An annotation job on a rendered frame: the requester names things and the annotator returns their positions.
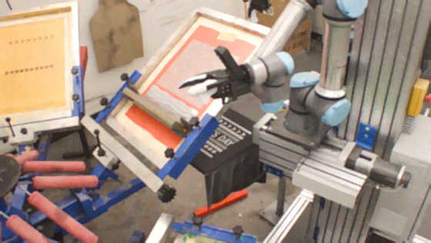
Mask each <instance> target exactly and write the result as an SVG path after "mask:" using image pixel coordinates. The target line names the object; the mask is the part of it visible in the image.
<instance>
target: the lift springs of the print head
mask: <svg viewBox="0 0 431 243"><path fill-rule="evenodd" d="M41 153H42V152H41V151H40V152H37V151H36V150H32V151H30V152H26V153H24V154H23V155H20V156H17V155H16V156H13V155H12V154H7V156H12V157H13V158H15V159H16V160H17V161H18V162H19V164H20V165H21V168H22V172H23V174H32V173H48V174H52V173H73V172H74V173H83V172H84V170H85V169H86V168H95V167H96V166H90V167H86V166H85V163H84V162H83V161H34V160H38V157H39V154H41ZM104 181H119V180H98V178H97V177H96V176H89V175H77V176H43V177H35V176H33V179H32V180H31V181H30V182H18V183H17V184H16V185H17V186H18V187H19V188H20V189H22V190H23V191H25V193H27V194H28V195H29V202H30V203H31V204H32V205H34V206H35V207H36V208H38V209H39V210H40V211H42V213H43V214H45V215H46V216H49V217H50V219H52V220H53V221H55V223H56V224H59V225H60V226H62V227H63V228H64V229H65V230H66V231H68V232H69V233H71V234H72V235H74V236H75V237H76V238H77V239H79V240H80V241H82V242H83V243H96V242H97V240H98V239H97V236H96V235H94V234H93V233H91V232H90V231H89V230H88V229H87V228H85V227H83V226H82V225H80V224H79V223H78V222H77V221H76V220H75V219H74V218H71V217H69V215H67V214H66V213H65V212H64V211H63V210H60V208H58V207H57V206H55V205H54V204H53V203H52V202H50V201H49V200H48V199H47V198H45V197H44V196H42V194H39V193H38V192H33V193H32V194H31V193H29V192H28V191H26V190H25V189H24V188H23V187H22V186H21V185H20V184H22V185H31V186H32V187H33V189H53V188H94V187H96V186H97V184H98V183H99V182H104ZM0 214H1V215H3V216H4V217H5V218H7V219H8V220H7V222H6V227H7V228H10V229H11V230H13V232H14V233H16V234H17V235H19V236H21V238H23V239H25V241H28V243H53V242H52V241H51V240H49V239H47V238H46V237H45V236H44V235H43V234H41V233H40V232H38V231H36V230H35V229H34V228H33V227H32V226H31V225H28V224H27V223H26V222H25V221H24V220H22V219H21V218H19V217H18V216H17V215H12V216H11V217H10V218H9V217H8V216H7V215H5V214H4V213H2V212H1V211H0Z"/></svg>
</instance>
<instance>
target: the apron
mask: <svg viewBox="0 0 431 243"><path fill-rule="evenodd" d="M89 26H90V29H91V34H92V39H93V45H94V48H95V57H96V59H97V62H98V65H99V66H98V68H99V72H102V71H105V70H108V69H110V68H114V67H115V66H117V65H121V64H128V63H131V62H133V61H134V60H135V59H136V58H142V57H144V55H143V49H144V47H143V40H142V30H141V27H142V26H141V22H140V17H139V8H138V7H136V6H135V5H133V4H131V3H129V2H128V1H127V0H99V7H98V9H97V12H96V13H95V15H94V16H93V18H91V21H90V22H89Z"/></svg>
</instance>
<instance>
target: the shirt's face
mask: <svg viewBox="0 0 431 243"><path fill-rule="evenodd" d="M223 115H224V117H226V118H228V119H229V120H231V121H233V122H235V123H236V124H238V125H241V126H242V127H243V128H246V130H248V131H250V132H251V133H252V134H250V135H247V136H246V137H244V138H243V139H241V140H239V141H238V142H236V143H235V144H234V145H232V146H230V147H228V148H225V149H224V150H223V151H221V152H220V153H218V154H217V155H214V156H213V157H212V158H210V157H209V156H207V155H205V154H204V153H203V152H201V151H199V152H198V154H197V155H196V156H195V157H194V158H193V159H192V160H191V162H190V163H191V164H192V165H193V166H195V167H197V168H198V169H199V170H201V171H202V172H203V173H204V174H205V173H206V172H208V171H209V170H211V169H212V168H214V167H216V166H218V165H220V164H221V163H223V162H224V161H225V160H227V159H228V158H230V157H233V156H234V155H235V154H237V153H239V152H240V151H241V150H243V149H245V148H246V147H248V146H250V145H252V144H254V143H253V142H252V139H253V126H254V125H255V124H256V122H254V121H253V120H251V119H249V118H247V117H246V116H244V115H242V114H240V113H238V112H236V111H234V110H232V109H231V108H228V109H227V110H226V111H225V112H224V114H223Z"/></svg>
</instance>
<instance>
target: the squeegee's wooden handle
mask: <svg viewBox="0 0 431 243"><path fill-rule="evenodd" d="M123 93H124V94H126V95H127V96H130V98H132V99H133V100H135V101H136V102H137V103H139V104H140V105H142V106H144V108H146V109H148V110H149V111H150V112H151V113H152V114H155V115H157V116H158V117H160V119H162V120H163V121H164V122H166V123H167V124H169V125H171V126H172V127H173V128H175V129H176V130H178V131H179V132H181V133H182V131H183V130H184V129H185V126H184V125H182V124H179V122H177V121H176V120H175V119H173V118H171V117H170V116H169V115H167V114H166V113H164V112H162V111H160V109H158V108H156V107H155V106H154V105H152V104H150V103H149V102H147V101H146V100H145V99H144V98H142V97H141V96H139V95H137V94H136V93H134V92H133V91H131V89H129V88H124V91H123Z"/></svg>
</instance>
